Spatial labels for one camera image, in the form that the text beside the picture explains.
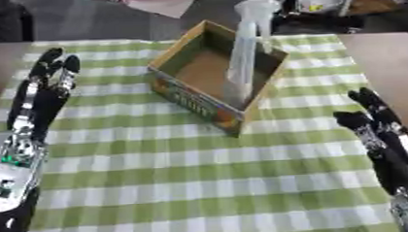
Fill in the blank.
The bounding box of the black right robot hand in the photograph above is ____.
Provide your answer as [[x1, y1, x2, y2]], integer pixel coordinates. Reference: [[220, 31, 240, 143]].
[[330, 84, 408, 198]]

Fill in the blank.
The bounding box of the clear plastic spray bottle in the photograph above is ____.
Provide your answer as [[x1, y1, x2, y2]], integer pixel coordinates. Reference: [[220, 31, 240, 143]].
[[219, 0, 288, 104]]

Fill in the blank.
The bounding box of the pink bag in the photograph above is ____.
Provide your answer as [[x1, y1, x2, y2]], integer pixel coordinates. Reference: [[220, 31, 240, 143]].
[[106, 0, 199, 22]]

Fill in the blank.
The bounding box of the tan cardboard box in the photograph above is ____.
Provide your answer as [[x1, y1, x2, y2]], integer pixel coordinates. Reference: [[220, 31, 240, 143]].
[[145, 17, 293, 141]]

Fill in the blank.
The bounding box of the black chair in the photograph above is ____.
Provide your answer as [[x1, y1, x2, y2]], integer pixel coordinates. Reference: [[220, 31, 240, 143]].
[[0, 0, 37, 44]]

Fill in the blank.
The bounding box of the brown cardboard box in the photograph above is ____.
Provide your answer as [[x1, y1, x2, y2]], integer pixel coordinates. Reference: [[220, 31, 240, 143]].
[[346, 0, 401, 17]]

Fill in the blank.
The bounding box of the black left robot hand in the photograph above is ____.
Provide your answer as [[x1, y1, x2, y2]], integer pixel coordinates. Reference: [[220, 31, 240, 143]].
[[2, 46, 85, 144]]

